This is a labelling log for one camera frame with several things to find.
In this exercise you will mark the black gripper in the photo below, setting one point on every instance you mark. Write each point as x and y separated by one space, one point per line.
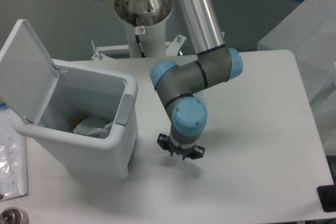
194 152

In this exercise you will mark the white plastic wrapper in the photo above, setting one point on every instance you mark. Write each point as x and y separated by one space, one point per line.
93 126

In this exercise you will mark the crushed clear plastic bottle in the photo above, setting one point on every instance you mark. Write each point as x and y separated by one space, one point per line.
200 96

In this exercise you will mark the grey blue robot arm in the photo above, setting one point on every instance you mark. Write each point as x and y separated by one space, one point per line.
177 85

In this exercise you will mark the white trash can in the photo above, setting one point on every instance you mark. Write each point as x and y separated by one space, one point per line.
81 92

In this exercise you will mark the white trash can lid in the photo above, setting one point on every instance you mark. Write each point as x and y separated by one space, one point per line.
28 74

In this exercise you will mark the black device at edge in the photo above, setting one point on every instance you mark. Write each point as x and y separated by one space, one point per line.
326 195

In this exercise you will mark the paper sheet in sleeve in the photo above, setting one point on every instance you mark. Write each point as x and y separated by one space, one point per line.
14 175

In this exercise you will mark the metal round knob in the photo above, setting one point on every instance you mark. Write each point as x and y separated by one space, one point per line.
14 215

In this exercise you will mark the white mounting bracket frame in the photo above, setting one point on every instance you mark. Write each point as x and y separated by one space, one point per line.
172 48

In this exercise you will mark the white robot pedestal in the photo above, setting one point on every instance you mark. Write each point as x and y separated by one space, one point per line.
145 24

